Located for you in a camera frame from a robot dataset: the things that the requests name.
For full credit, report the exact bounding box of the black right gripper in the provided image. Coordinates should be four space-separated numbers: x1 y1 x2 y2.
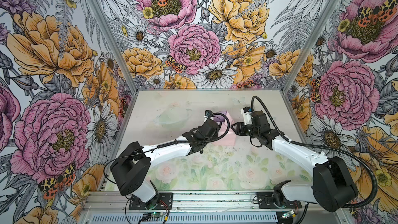
230 122 260 139

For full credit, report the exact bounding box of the purple wrapping paper sheet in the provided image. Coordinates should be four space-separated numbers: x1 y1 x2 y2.
211 111 237 146

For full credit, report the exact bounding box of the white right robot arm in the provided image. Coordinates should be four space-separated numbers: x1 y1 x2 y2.
232 107 358 212

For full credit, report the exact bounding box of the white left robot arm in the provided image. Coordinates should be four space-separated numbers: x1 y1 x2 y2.
109 113 231 207

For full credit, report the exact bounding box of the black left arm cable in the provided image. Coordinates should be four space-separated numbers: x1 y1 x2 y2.
103 110 231 181

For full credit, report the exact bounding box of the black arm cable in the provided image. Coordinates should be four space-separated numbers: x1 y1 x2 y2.
250 95 379 224
103 110 231 181

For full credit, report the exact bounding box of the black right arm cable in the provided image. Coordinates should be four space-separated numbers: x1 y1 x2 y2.
250 95 379 224

